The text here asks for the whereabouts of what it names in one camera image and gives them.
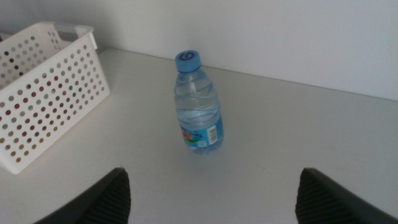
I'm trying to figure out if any clear blue-label water bottle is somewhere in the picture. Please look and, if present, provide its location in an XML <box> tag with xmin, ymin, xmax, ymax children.
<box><xmin>174</xmin><ymin>50</ymin><xmax>224</xmax><ymax>156</ymax></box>

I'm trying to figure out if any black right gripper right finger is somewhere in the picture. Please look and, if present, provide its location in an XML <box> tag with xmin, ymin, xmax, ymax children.
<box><xmin>295</xmin><ymin>168</ymin><xmax>398</xmax><ymax>224</ymax></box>

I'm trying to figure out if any white perforated plastic basket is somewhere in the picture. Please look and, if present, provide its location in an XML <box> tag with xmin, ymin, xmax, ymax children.
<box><xmin>0</xmin><ymin>21</ymin><xmax>111</xmax><ymax>175</ymax></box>

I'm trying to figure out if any red cola can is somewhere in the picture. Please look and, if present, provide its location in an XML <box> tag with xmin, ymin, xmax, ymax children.
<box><xmin>4</xmin><ymin>74</ymin><xmax>68</xmax><ymax>131</ymax></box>

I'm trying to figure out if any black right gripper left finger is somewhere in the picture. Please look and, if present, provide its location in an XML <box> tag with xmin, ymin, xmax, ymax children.
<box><xmin>33</xmin><ymin>167</ymin><xmax>131</xmax><ymax>224</ymax></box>

